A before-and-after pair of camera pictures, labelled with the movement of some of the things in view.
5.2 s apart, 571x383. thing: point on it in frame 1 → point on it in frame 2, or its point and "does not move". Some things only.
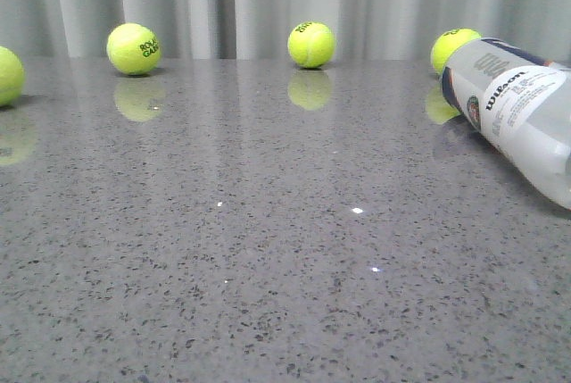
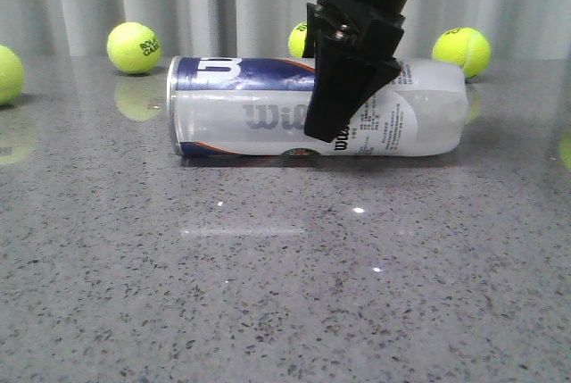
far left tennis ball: [12, 77] does not move
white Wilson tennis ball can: [521, 103] → [234, 106]
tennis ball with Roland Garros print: [134, 48] does not move
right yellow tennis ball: [447, 42] does not move
